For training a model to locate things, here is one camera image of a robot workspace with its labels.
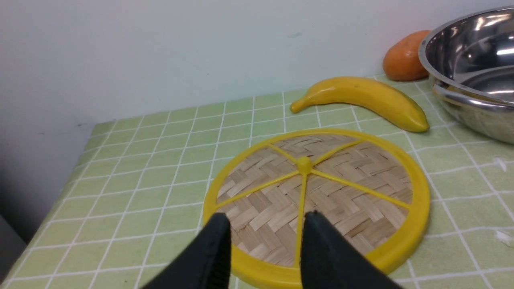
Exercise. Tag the yellow toy banana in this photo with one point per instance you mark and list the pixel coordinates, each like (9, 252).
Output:
(380, 98)

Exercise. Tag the yellow woven bamboo steamer lid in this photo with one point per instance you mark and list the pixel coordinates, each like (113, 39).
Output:
(368, 188)

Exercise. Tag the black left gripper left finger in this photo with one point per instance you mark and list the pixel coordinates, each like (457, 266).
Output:
(204, 264)

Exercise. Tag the stainless steel pot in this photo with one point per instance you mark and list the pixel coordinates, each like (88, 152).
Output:
(470, 61)

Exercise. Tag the green checkered tablecloth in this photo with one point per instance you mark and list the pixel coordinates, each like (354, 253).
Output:
(134, 198)

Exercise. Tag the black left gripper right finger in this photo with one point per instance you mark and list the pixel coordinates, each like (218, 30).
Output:
(329, 261)

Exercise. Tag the orange toy fruit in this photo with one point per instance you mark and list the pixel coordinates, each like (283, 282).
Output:
(401, 62)

